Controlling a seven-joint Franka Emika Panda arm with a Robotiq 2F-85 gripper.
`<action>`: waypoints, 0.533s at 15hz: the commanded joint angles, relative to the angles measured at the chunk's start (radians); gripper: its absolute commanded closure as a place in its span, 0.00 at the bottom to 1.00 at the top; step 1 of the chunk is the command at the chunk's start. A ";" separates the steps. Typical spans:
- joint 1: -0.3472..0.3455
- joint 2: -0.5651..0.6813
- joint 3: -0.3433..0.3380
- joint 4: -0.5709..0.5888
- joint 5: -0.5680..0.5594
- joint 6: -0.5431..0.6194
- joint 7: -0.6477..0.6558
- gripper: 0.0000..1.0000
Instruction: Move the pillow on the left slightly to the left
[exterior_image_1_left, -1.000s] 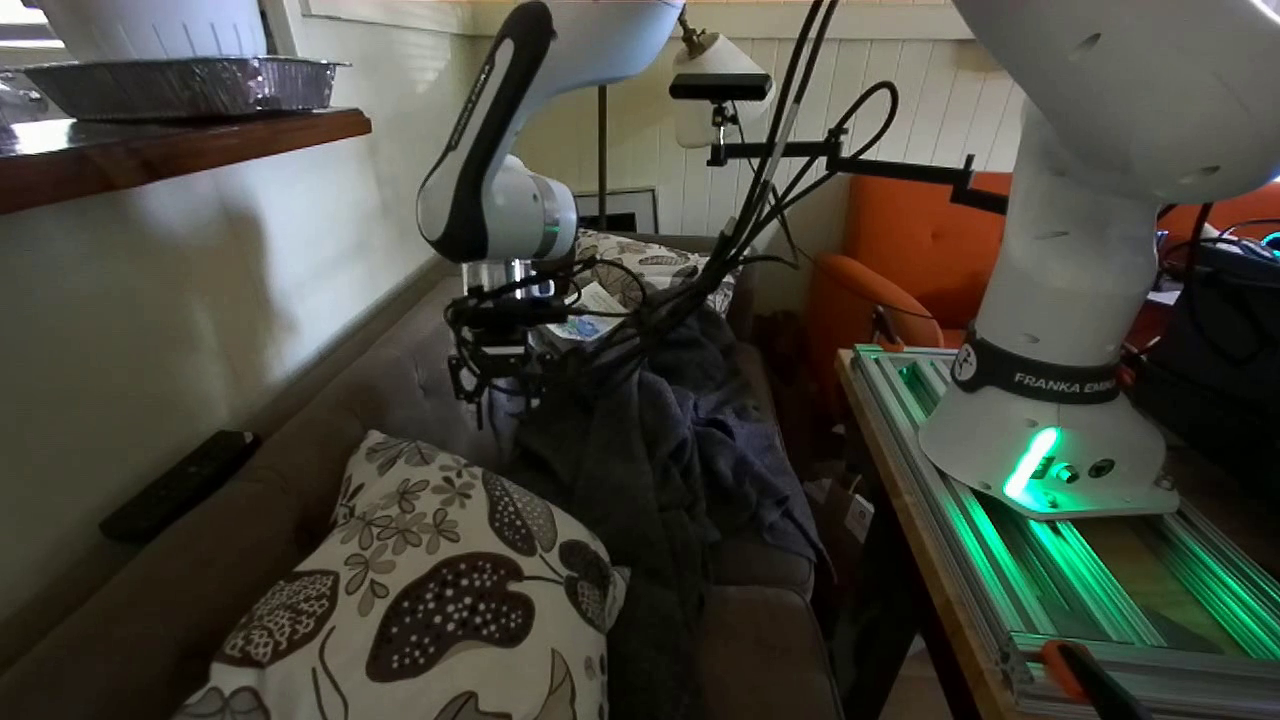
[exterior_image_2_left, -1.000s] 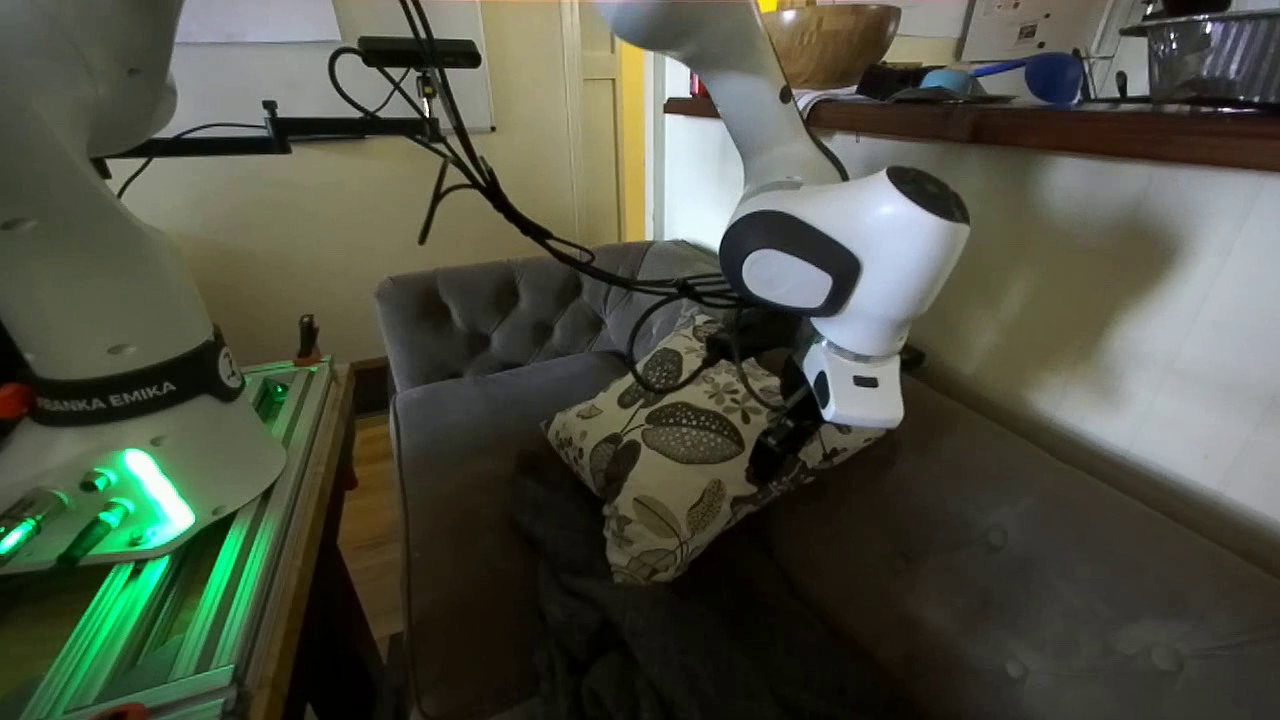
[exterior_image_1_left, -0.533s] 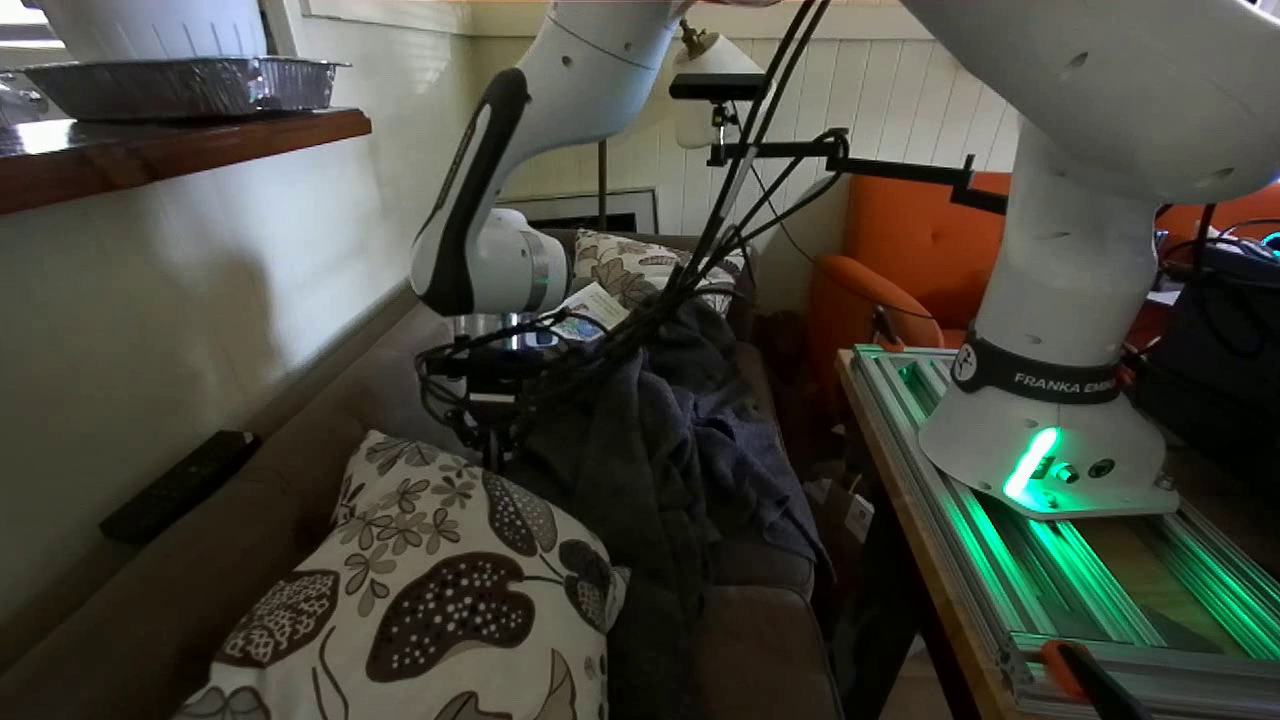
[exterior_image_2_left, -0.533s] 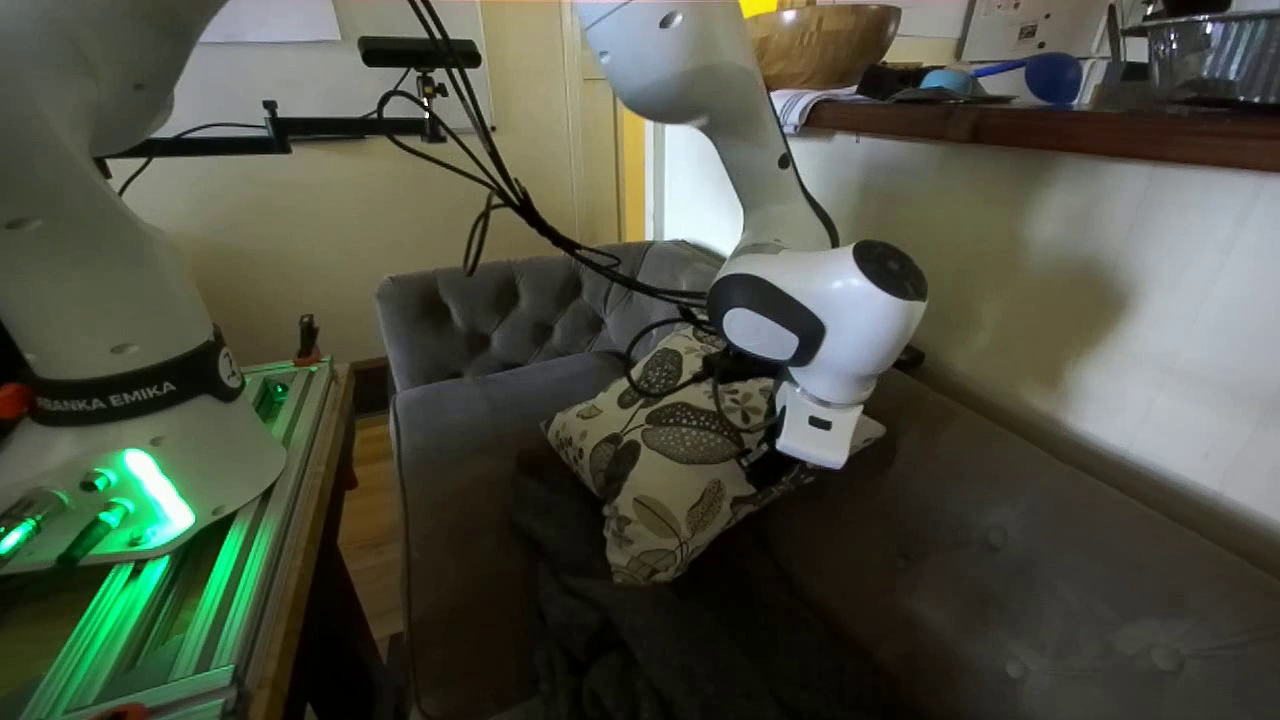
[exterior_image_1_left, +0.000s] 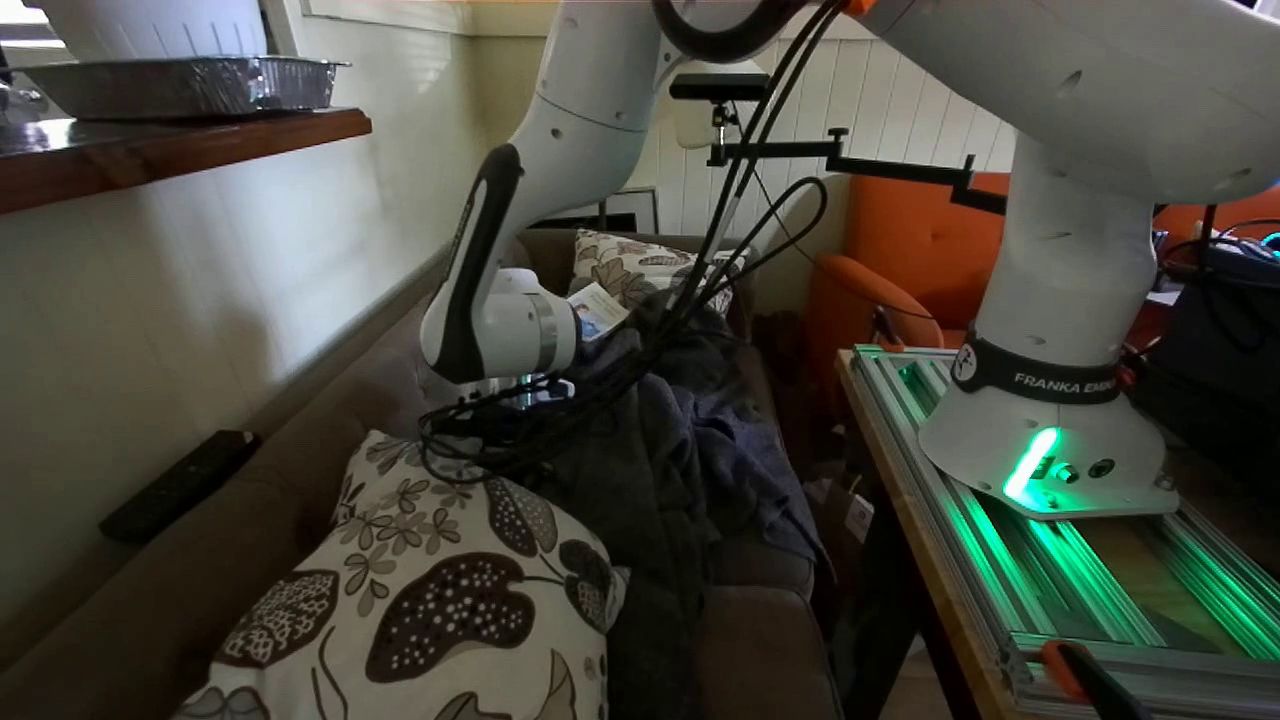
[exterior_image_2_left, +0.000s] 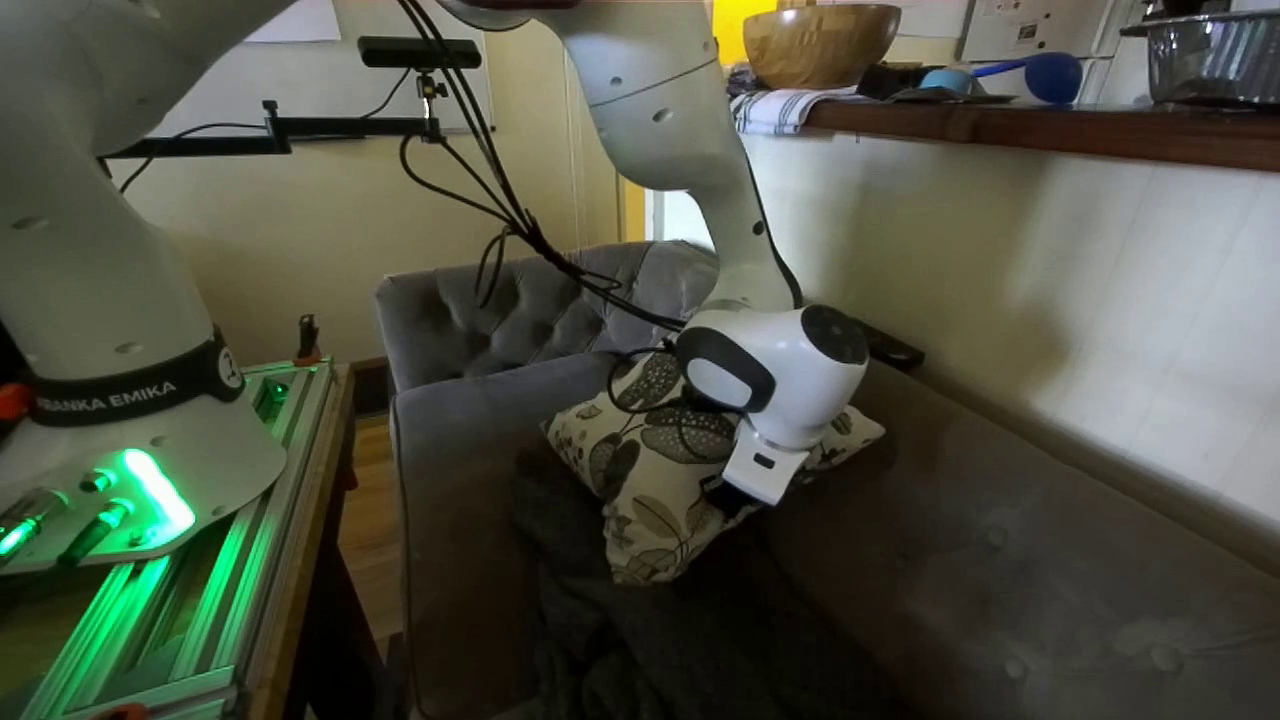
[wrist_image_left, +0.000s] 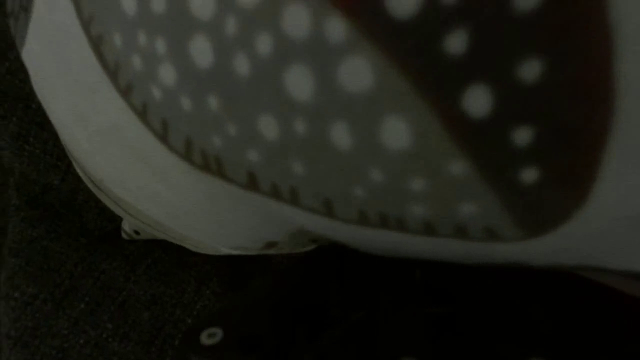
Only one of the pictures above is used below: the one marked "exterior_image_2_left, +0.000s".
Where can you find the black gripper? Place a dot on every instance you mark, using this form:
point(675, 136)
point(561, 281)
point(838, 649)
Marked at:
point(728, 493)

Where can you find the white leaf print pillow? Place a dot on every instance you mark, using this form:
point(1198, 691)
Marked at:
point(652, 493)

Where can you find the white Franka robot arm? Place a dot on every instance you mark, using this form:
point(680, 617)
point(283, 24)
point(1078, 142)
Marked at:
point(80, 264)

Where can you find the dark crumpled blanket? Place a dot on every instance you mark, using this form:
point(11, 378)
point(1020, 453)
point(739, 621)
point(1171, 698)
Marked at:
point(643, 644)

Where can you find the black remote control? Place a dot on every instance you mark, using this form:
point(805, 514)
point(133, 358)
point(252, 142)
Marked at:
point(899, 349)

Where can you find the grey tufted sofa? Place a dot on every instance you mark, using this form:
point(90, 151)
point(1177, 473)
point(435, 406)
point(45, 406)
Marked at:
point(1015, 562)

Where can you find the striped white cloth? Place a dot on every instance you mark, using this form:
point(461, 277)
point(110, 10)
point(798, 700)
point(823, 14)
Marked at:
point(780, 115)

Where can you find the small dark knob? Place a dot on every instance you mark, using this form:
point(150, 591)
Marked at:
point(309, 346)

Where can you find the dark teal dish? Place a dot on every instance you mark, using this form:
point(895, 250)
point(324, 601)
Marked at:
point(915, 83)

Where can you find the wooden bowl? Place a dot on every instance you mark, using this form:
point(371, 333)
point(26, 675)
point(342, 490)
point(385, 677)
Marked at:
point(823, 45)

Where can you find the brown wooden shelf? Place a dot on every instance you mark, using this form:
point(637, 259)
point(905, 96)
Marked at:
point(1064, 130)

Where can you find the blue plastic scoop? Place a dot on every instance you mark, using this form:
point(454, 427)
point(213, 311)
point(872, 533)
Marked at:
point(1048, 77)

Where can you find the aluminium foil pan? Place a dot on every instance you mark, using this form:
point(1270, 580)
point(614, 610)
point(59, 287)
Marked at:
point(1215, 61)

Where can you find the aluminium frame robot table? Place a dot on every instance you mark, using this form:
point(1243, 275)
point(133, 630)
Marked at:
point(201, 601)

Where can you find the black stereo camera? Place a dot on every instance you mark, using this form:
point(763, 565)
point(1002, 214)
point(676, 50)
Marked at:
point(419, 53)

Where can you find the white wall board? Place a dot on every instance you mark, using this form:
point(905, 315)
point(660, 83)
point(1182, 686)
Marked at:
point(335, 95)

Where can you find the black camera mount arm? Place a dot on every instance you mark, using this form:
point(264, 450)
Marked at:
point(264, 130)

